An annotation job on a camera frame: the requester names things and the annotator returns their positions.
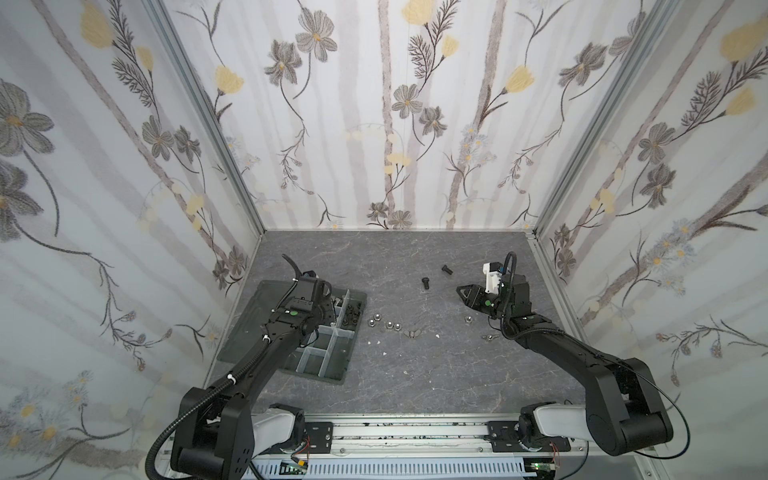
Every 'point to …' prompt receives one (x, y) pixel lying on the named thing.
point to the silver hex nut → (468, 319)
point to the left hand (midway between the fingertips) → (323, 299)
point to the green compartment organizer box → (326, 358)
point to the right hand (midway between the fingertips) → (456, 283)
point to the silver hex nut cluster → (389, 325)
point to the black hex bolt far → (447, 269)
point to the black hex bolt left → (426, 282)
